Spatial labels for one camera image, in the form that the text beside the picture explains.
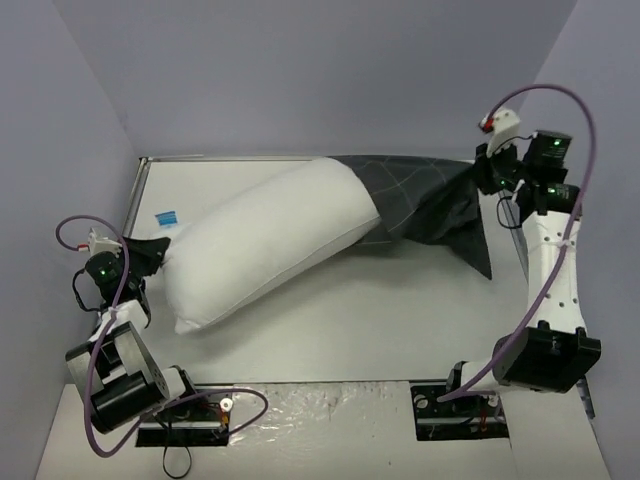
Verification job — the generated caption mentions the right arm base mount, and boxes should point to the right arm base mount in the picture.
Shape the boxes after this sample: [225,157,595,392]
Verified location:
[409,380,509,442]

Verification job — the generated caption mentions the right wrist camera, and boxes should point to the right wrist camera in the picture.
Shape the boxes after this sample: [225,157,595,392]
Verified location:
[479,107,521,157]

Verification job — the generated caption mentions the black cable loop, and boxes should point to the black cable loop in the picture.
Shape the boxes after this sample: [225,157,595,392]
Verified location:
[162,439,193,476]

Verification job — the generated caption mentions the dark grey checked pillowcase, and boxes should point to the dark grey checked pillowcase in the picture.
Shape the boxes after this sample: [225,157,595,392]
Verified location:
[335,155,493,279]

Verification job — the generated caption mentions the white pillow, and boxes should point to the white pillow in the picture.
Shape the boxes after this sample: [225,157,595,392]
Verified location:
[162,157,381,335]

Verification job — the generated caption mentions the blue white care label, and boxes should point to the blue white care label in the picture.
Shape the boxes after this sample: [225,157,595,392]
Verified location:
[155,210,178,228]

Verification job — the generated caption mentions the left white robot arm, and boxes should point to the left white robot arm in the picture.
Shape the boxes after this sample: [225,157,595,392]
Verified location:
[65,237,202,434]

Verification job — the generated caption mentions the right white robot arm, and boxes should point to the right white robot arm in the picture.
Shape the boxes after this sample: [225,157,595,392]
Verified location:
[438,130,602,413]

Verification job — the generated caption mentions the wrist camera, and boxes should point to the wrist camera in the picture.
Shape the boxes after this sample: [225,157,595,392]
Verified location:
[77,227,122,256]
[479,107,521,157]

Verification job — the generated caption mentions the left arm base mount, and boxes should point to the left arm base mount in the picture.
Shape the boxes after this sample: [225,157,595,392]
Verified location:
[135,394,230,448]

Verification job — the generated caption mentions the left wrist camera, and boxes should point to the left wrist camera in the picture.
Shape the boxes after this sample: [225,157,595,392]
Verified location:
[77,227,122,256]

